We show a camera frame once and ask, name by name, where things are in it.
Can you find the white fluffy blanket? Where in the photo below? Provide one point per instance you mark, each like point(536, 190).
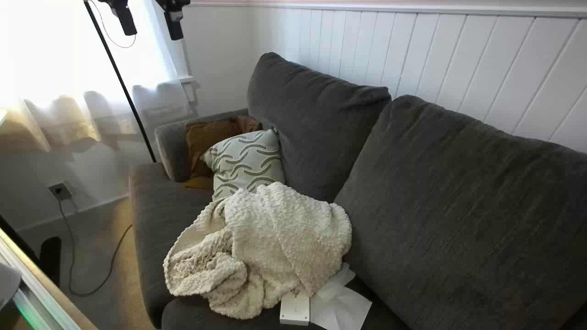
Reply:
point(269, 245)

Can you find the beige wave pattern pillow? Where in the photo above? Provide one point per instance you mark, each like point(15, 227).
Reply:
point(245, 162)

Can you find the brown cushion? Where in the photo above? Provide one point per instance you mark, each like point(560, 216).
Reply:
point(204, 139)

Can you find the dark grey fabric sofa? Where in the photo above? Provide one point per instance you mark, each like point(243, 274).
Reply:
point(173, 146)

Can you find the small white box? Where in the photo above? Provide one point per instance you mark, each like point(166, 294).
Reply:
point(294, 309)

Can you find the white crumpled paper sheet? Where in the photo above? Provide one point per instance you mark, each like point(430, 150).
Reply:
point(342, 305)

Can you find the white sheer curtain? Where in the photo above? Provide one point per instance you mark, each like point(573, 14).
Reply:
point(74, 122)

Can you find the black table leg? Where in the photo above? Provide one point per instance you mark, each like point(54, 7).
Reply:
point(50, 260)

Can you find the black camera stand pole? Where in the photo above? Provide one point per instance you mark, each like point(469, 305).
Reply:
point(122, 89)

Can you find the black clamp mount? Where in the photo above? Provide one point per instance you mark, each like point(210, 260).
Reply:
point(124, 16)

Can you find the wall power socket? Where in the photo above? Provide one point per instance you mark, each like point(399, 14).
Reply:
point(61, 192)

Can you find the wooden table with aluminium frame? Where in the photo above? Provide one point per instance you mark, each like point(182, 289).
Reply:
point(43, 300)

